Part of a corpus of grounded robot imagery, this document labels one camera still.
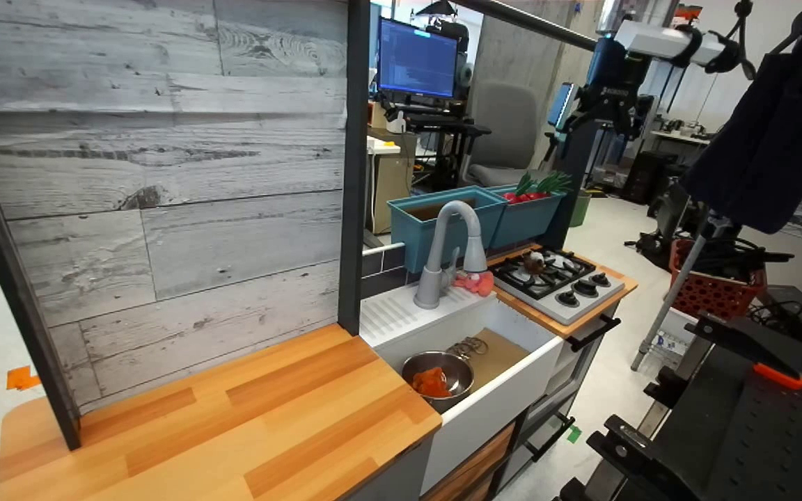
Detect teal planter box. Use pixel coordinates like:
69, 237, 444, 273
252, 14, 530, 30
388, 187, 507, 279
488, 188, 565, 250

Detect white toy sink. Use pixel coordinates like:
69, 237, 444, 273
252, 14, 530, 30
359, 286, 564, 495

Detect black hanging bag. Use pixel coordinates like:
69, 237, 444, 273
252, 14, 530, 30
683, 12, 802, 234

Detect cardboard box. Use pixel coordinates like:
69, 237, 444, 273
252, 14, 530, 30
369, 130, 416, 234

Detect pink stuffed animal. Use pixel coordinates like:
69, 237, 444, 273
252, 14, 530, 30
456, 270, 497, 298

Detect steel pot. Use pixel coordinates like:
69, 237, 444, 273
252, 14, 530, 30
401, 353, 475, 407

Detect red toy vegetables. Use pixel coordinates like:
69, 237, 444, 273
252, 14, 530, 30
505, 169, 571, 202

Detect computer monitor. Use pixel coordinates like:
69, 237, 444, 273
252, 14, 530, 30
376, 20, 456, 99

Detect black kitchen frame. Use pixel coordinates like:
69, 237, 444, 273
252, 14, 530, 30
338, 0, 597, 333

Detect black stove grate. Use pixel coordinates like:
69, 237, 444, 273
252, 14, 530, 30
494, 250, 593, 300

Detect grey toy faucet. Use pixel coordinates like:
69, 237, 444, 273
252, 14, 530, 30
413, 198, 491, 312

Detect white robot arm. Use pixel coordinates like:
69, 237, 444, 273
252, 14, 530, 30
593, 0, 747, 71

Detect orange stuffed animal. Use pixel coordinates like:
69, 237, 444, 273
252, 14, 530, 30
413, 367, 451, 399

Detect teal planter box right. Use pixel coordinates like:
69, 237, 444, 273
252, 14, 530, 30
488, 188, 565, 250

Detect red crate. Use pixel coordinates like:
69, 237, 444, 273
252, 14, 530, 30
675, 270, 767, 321

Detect grey office chair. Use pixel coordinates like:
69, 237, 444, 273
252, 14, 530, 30
468, 84, 541, 187

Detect teal planter box left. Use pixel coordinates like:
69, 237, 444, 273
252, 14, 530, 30
388, 187, 507, 279

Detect grey stove panel with knobs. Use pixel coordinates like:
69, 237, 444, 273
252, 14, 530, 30
491, 248, 624, 325

